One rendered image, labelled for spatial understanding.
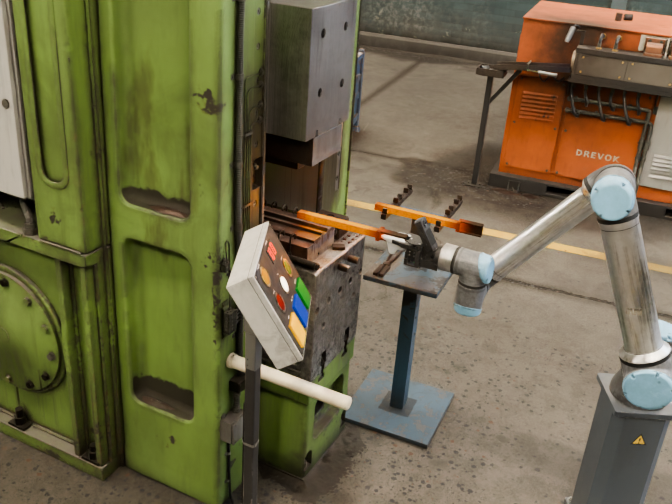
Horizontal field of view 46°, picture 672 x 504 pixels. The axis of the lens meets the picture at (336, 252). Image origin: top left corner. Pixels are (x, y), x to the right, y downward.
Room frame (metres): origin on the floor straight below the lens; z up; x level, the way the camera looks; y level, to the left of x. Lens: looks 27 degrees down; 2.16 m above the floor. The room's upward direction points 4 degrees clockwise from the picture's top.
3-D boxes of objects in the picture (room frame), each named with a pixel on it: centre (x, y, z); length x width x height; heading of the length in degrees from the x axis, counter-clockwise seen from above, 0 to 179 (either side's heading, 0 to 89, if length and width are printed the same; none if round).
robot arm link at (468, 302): (2.25, -0.45, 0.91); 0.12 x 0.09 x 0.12; 160
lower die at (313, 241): (2.54, 0.24, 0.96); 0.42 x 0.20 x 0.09; 65
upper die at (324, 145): (2.54, 0.24, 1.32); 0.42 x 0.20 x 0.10; 65
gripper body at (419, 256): (2.32, -0.29, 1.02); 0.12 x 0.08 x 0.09; 65
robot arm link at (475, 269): (2.24, -0.44, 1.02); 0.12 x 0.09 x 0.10; 65
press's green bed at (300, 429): (2.59, 0.23, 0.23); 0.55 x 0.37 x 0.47; 65
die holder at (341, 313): (2.59, 0.23, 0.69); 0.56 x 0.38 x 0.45; 65
